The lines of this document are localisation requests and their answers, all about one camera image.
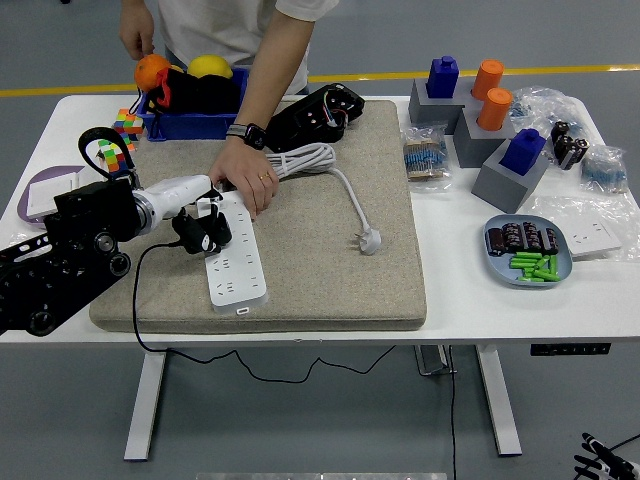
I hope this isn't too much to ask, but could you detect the person's left hand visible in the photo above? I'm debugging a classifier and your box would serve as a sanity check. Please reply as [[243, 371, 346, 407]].
[[208, 135, 280, 221]]

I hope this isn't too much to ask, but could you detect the person's right hand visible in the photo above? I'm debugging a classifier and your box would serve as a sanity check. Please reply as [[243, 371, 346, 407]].
[[118, 0, 156, 62]]

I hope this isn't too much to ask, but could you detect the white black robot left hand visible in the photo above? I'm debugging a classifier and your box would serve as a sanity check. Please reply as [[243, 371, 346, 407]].
[[147, 173, 234, 255]]

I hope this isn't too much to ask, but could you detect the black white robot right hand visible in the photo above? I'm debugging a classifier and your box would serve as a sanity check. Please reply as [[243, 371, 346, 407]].
[[573, 432, 640, 480]]

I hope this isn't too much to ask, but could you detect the black plug adapter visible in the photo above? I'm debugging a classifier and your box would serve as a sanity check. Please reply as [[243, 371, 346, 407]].
[[171, 209, 234, 255]]

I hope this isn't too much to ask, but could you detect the white power strip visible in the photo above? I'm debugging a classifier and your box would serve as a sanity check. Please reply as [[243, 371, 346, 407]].
[[199, 192, 270, 317]]

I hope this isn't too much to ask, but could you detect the thin black adapter cord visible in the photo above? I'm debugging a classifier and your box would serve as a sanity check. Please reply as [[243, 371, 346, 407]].
[[130, 241, 399, 385]]

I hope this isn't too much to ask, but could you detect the black wristwatch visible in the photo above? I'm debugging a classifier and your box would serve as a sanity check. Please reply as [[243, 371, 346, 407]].
[[225, 123, 267, 151]]

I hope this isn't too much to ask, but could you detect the orange fruit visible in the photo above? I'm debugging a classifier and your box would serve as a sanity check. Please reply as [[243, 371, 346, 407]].
[[133, 53, 173, 93]]

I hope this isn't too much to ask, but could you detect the blue plastic bin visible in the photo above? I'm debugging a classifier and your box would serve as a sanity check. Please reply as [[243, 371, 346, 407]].
[[135, 67, 250, 143]]

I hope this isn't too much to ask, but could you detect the yellow lemon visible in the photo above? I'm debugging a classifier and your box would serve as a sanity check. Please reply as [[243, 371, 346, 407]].
[[187, 53, 235, 80]]

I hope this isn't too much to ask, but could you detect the person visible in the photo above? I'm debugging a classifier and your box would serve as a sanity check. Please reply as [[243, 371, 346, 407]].
[[157, 0, 341, 97]]

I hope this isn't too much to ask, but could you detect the black pouch with red trim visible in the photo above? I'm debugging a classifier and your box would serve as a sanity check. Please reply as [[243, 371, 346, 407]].
[[142, 67, 242, 116]]

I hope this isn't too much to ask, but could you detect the black table control panel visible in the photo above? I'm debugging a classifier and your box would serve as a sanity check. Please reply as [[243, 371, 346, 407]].
[[529, 341, 612, 357]]

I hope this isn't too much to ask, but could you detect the white table leg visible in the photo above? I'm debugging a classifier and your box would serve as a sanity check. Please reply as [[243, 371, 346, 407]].
[[474, 344, 524, 457], [123, 349, 169, 462]]

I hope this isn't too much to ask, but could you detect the purple tray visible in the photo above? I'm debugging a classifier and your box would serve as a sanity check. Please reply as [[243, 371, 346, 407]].
[[16, 164, 86, 224]]

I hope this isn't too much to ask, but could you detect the grey-brown mat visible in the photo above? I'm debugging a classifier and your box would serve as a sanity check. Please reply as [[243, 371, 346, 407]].
[[88, 98, 429, 335]]

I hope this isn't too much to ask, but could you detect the bag of striped resistors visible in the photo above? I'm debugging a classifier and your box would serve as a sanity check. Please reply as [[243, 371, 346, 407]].
[[402, 124, 454, 194]]

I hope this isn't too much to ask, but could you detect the grey block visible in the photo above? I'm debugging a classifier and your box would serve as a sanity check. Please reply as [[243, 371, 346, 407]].
[[408, 78, 472, 135], [452, 107, 516, 169], [470, 137, 550, 214]]

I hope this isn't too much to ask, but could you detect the blue peg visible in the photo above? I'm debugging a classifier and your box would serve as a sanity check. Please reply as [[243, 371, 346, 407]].
[[499, 128, 546, 176], [424, 55, 460, 100]]

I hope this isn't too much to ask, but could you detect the blue-grey plate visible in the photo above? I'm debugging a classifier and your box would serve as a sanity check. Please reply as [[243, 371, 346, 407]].
[[482, 213, 574, 290]]

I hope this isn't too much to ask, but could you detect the orange cylinder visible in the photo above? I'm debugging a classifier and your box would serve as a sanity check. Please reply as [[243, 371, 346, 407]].
[[475, 87, 514, 132], [470, 59, 505, 101]]

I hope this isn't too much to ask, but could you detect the clear plastic bag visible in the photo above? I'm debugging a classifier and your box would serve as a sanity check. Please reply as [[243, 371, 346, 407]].
[[529, 192, 640, 262]]

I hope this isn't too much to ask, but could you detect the clear bag of blue resistors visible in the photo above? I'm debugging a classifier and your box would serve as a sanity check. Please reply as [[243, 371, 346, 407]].
[[508, 85, 586, 136], [578, 143, 629, 194]]

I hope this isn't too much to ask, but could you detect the black capacitor bundle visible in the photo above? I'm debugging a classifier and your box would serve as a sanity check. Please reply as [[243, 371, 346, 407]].
[[549, 119, 590, 171]]

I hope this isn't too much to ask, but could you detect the grey power strip cable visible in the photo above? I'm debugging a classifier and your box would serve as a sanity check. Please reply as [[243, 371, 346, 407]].
[[264, 143, 384, 257]]

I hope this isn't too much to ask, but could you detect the black device housing with wires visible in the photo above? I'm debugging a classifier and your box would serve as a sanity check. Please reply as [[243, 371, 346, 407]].
[[264, 82, 366, 154]]

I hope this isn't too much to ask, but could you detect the black floor cable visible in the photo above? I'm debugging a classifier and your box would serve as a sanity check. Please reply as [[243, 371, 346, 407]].
[[446, 344, 460, 480]]

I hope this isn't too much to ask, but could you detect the metal bracket under table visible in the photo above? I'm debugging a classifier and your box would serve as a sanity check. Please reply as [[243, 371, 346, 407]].
[[413, 344, 457, 376]]

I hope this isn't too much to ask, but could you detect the white wall socket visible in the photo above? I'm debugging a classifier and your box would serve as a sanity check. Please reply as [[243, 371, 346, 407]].
[[564, 219, 623, 259]]

